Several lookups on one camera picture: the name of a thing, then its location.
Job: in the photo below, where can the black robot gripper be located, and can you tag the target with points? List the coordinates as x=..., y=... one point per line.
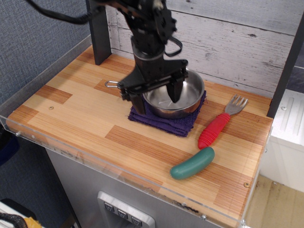
x=149, y=73

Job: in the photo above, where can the stainless steel pot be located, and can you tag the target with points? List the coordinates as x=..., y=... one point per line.
x=161, y=104

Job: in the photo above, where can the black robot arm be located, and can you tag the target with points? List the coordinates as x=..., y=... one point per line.
x=152, y=26

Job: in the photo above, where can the purple folded cloth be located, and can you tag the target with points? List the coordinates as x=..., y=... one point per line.
x=179, y=127

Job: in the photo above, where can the green toy cucumber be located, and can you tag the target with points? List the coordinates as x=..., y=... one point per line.
x=193, y=165

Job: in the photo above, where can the silver toy fridge cabinet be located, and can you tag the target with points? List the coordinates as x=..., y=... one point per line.
x=82, y=185

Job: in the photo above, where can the silver dispenser button panel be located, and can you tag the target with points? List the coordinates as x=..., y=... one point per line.
x=118, y=214

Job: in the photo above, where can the white cabinet on right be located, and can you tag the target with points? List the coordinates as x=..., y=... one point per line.
x=283, y=160

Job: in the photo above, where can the dark grey left post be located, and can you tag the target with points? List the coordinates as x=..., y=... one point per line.
x=100, y=37

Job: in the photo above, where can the dark grey post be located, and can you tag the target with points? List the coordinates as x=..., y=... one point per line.
x=287, y=70
x=100, y=37

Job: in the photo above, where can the dark grey right post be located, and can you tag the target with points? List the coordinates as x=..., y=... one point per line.
x=287, y=70

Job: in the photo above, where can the clear acrylic guard rail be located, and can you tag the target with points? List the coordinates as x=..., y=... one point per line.
x=75, y=115

